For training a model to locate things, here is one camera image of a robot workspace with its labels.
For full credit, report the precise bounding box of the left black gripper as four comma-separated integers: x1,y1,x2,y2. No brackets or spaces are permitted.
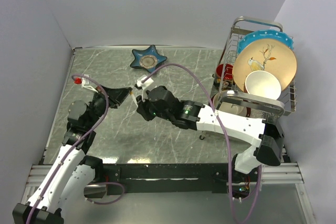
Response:
86,84,133,129

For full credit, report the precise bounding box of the white marker yellow tip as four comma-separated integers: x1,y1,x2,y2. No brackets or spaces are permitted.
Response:
131,94,138,106

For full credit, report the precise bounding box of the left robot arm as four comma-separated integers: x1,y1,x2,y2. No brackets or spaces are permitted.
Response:
13,87,132,223

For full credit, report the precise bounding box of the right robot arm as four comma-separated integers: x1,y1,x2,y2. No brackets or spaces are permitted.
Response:
136,86,283,181

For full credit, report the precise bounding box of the blue star-shaped dish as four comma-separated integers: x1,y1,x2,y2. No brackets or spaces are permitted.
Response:
130,45,167,73

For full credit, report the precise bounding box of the red cup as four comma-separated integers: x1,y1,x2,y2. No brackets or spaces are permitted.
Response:
214,63,233,90

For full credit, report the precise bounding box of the red rimmed bowl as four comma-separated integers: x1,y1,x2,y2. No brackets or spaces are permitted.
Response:
211,93,251,118

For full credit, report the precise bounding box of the white bowl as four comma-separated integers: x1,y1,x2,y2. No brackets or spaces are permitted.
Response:
244,70,282,100

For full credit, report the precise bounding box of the metal dish rack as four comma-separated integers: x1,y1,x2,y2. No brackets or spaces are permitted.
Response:
199,16,297,154

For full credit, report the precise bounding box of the tan bird plate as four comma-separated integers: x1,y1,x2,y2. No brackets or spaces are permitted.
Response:
232,38,297,90

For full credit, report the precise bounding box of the blue dotted plate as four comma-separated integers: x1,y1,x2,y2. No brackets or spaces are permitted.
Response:
237,29,293,54

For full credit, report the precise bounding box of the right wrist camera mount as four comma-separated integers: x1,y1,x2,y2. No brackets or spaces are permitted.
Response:
134,75,155,102

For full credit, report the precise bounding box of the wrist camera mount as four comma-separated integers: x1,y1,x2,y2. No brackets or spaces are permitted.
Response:
134,75,155,102
72,75,96,92

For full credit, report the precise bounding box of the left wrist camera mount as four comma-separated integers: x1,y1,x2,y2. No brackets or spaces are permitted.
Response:
72,75,96,92

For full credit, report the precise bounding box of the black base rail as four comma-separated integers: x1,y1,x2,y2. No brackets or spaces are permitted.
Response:
92,163,228,194

